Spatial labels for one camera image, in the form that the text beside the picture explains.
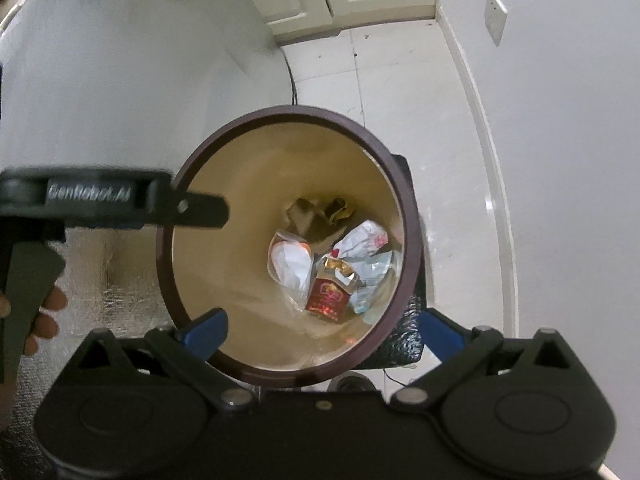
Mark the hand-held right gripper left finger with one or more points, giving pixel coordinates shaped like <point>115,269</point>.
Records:
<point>207,327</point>

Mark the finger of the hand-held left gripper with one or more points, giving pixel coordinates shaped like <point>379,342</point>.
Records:
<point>205,212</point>

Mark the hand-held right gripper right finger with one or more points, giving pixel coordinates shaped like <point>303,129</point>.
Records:
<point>440,327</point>

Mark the round brown-rimmed beige bin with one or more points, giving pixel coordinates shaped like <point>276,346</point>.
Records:
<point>240,200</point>

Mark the clear plastic wrapping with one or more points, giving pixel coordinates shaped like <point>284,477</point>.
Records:
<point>372,272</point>

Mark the brown cardboard scrap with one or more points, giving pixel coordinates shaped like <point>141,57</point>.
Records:
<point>302,217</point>

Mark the white packet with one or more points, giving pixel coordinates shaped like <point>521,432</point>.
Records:
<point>290,262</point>

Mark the red and gold box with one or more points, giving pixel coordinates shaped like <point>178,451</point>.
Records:
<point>327,297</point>

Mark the white and red wrapper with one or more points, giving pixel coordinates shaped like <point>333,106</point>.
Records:
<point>362,237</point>

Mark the gold foil wrapper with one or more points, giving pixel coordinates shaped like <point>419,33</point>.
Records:
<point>337,210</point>

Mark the person's left hand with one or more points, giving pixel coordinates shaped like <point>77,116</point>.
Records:
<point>50,317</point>

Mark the black textured mat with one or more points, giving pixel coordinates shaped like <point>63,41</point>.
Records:
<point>410,330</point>

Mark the white wall socket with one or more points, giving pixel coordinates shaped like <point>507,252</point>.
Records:
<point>496,12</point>

